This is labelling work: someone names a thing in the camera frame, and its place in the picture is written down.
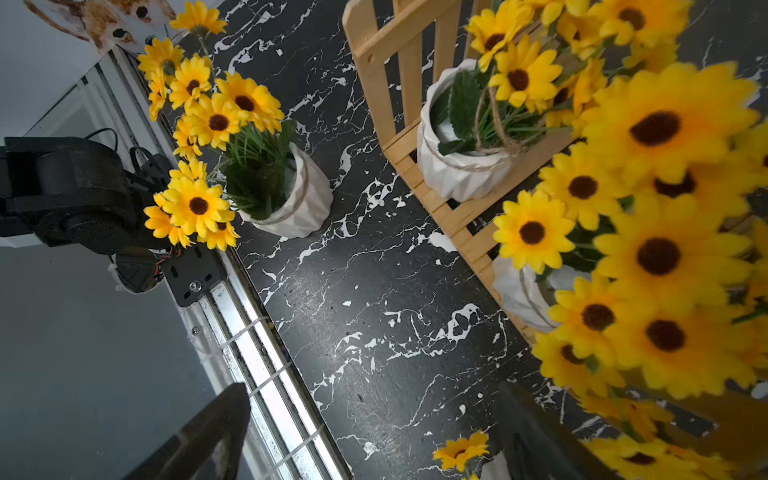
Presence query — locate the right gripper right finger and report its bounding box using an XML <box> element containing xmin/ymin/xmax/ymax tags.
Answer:
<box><xmin>495</xmin><ymin>382</ymin><xmax>618</xmax><ymax>480</ymax></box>

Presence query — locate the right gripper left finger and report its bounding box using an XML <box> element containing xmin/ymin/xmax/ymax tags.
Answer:
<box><xmin>126</xmin><ymin>383</ymin><xmax>251</xmax><ymax>479</ymax></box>

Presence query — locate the sunflower pot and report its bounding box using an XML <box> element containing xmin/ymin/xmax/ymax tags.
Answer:
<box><xmin>417</xmin><ymin>1</ymin><xmax>607</xmax><ymax>202</ymax></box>
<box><xmin>139</xmin><ymin>39</ymin><xmax>333</xmax><ymax>251</ymax></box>
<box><xmin>431</xmin><ymin>389</ymin><xmax>739</xmax><ymax>480</ymax></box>
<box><xmin>493</xmin><ymin>61</ymin><xmax>767</xmax><ymax>399</ymax></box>

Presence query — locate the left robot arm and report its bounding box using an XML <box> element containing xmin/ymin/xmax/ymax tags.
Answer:
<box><xmin>1</xmin><ymin>137</ymin><xmax>171</xmax><ymax>255</ymax></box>

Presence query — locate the wooden two-tier shelf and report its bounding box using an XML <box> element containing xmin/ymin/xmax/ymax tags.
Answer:
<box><xmin>342</xmin><ymin>0</ymin><xmax>571</xmax><ymax>344</ymax></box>

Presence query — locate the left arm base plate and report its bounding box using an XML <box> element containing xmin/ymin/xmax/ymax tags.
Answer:
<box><xmin>159</xmin><ymin>245</ymin><xmax>227</xmax><ymax>308</ymax></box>

